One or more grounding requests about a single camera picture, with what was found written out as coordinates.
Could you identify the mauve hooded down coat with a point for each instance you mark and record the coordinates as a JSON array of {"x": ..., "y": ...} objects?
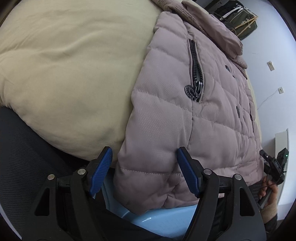
[{"x": 192, "y": 92}]

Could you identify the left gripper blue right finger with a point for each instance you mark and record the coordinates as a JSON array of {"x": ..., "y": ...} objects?
[{"x": 191, "y": 174}]

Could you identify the wooden clothes rack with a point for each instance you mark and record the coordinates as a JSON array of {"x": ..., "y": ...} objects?
[{"x": 246, "y": 28}]

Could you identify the beige bed sheet mattress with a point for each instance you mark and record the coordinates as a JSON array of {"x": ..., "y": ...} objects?
[{"x": 68, "y": 69}]

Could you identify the wall power socket upper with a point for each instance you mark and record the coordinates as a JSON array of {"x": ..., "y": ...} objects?
[{"x": 270, "y": 65}]

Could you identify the white hanging garment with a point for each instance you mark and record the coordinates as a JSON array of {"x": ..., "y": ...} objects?
[{"x": 237, "y": 9}]

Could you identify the person right hand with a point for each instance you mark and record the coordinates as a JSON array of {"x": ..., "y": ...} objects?
[{"x": 268, "y": 193}]

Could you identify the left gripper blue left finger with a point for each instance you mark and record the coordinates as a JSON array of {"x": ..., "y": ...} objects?
[{"x": 98, "y": 169}]

